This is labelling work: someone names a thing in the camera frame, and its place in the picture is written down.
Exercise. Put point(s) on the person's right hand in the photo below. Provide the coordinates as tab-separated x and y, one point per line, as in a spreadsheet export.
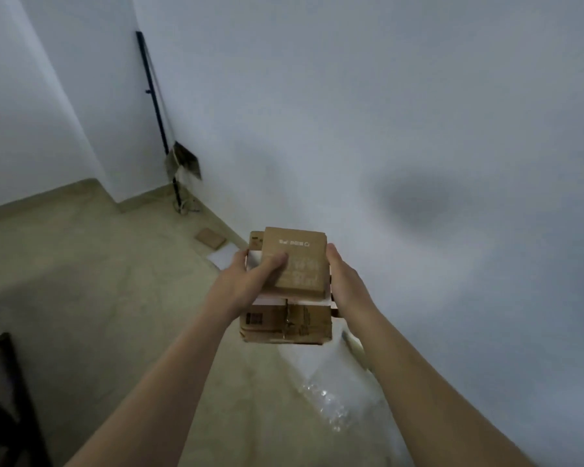
353	296

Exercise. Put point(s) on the person's left hand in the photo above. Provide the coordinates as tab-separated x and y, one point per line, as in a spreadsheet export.
233	291

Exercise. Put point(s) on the person's left thumb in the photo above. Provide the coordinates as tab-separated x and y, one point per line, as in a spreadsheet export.
274	267

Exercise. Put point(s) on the person's right fingers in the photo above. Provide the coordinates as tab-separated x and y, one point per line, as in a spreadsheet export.
334	262

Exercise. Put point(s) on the small brown cardboard box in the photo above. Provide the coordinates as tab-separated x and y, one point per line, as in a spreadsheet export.
304	267

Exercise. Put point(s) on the white lined cardboard box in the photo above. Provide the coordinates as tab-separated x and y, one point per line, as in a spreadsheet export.
268	300

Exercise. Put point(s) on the large taped brown cardboard box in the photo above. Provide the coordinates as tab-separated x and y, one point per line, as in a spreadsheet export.
272	325

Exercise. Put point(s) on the person's right forearm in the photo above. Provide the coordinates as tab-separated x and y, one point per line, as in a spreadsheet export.
428	398

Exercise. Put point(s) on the person's left forearm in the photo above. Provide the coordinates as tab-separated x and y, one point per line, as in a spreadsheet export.
160	389

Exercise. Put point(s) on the white paper sheet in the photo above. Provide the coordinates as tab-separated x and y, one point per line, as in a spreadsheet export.
224	259

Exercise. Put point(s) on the flat brown cardboard piece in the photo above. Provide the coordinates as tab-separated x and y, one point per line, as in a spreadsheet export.
210	238

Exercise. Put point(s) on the clear bubble wrap sheet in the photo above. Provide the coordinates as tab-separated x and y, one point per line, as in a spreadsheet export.
336	384

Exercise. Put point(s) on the torn cardboard box on pole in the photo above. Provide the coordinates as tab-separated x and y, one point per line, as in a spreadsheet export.
185	160

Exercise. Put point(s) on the black metal pole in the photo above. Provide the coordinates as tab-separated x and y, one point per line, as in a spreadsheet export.
156	116

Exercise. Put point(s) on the black chair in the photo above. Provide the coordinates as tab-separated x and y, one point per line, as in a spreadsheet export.
9	413

